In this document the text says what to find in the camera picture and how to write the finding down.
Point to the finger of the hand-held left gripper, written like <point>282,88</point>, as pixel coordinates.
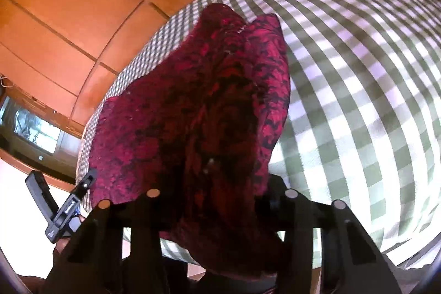
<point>86,182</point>

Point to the dark television screen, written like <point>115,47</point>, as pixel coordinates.
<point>31,132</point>

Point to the wooden wardrobe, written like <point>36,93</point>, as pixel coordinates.
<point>86,4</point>

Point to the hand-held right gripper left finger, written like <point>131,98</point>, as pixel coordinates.
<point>144,221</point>

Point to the person's left hand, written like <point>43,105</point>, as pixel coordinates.
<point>63,245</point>

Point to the red floral sweater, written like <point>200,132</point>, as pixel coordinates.
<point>193,115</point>

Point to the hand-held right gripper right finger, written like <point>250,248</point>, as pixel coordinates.
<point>296,221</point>

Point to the green checked bedsheet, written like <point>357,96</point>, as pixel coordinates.
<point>344,73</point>

